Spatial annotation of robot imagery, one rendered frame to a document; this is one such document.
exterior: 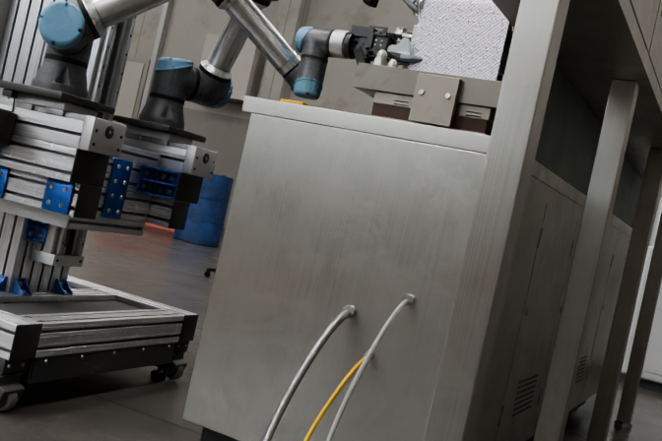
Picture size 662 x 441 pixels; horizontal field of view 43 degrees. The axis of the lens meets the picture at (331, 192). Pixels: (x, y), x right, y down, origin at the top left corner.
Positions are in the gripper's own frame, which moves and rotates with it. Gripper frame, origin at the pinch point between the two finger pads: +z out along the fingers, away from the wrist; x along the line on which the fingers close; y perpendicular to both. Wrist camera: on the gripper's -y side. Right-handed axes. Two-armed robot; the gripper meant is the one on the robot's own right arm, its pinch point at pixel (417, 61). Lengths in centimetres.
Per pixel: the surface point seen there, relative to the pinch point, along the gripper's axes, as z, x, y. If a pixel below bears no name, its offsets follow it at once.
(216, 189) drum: -419, 543, -48
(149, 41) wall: -711, 729, 134
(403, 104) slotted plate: 6.7, -18.7, -14.4
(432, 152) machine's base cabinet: 19.0, -25.9, -24.7
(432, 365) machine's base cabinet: 29, -26, -69
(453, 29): 7.8, -0.3, 9.4
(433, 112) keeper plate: 15.8, -22.0, -15.6
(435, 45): 4.1, -0.3, 4.6
